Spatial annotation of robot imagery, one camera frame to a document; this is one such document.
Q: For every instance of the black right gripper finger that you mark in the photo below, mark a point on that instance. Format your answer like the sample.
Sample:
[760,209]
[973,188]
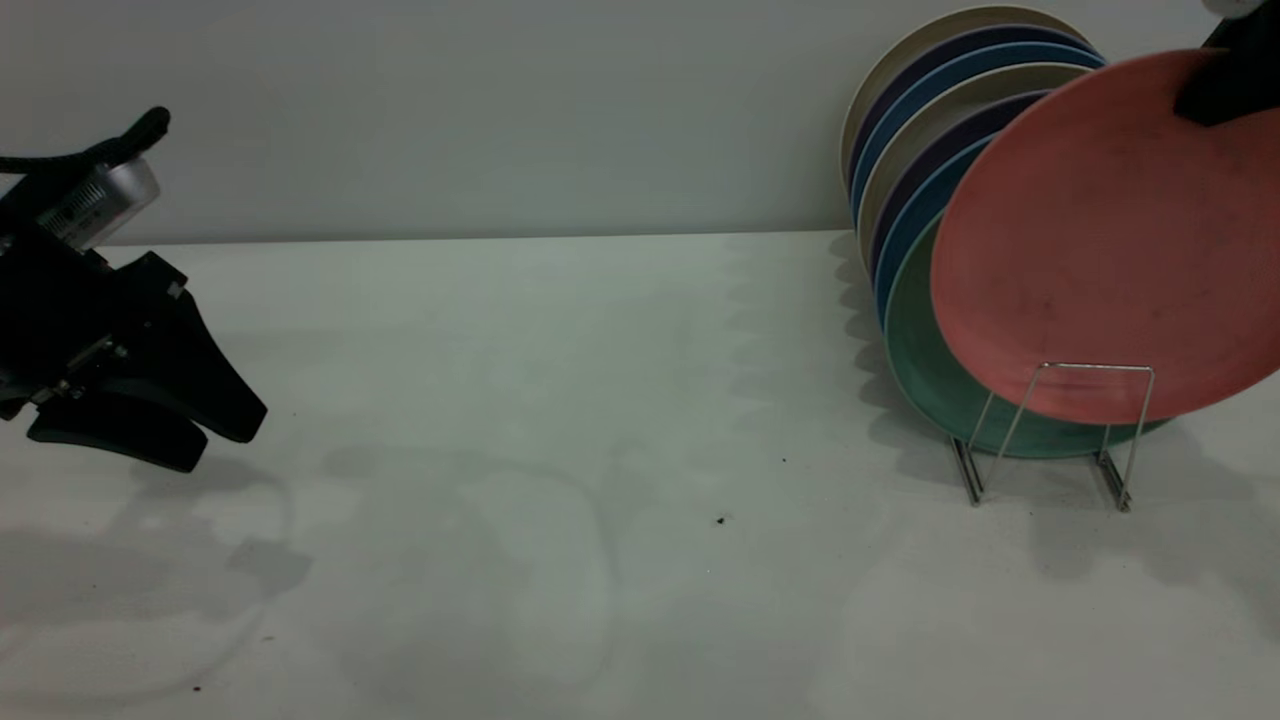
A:
[1235,75]

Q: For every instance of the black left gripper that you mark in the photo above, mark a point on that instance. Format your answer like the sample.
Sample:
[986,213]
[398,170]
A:
[60,310]

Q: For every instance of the pink round plate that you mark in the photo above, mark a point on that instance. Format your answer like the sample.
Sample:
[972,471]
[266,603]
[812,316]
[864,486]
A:
[1080,250]

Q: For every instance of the beige round plate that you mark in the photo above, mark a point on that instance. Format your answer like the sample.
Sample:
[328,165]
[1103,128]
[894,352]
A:
[930,30]
[1000,85]

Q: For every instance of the dark purple round plate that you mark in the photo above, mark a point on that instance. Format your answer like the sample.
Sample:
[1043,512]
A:
[940,52]
[965,128]

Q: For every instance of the blue round plate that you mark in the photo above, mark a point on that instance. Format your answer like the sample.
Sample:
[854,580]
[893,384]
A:
[950,75]
[915,215]

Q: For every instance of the green round plate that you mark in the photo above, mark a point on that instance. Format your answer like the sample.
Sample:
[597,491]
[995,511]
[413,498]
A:
[920,360]

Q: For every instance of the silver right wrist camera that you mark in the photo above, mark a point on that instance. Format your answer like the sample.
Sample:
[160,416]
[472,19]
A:
[1232,6]

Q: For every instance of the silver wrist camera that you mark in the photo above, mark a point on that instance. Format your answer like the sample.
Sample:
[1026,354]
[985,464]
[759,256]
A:
[1232,6]
[100,205]

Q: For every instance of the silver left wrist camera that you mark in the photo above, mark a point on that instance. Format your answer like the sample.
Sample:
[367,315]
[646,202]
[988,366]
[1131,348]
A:
[100,205]

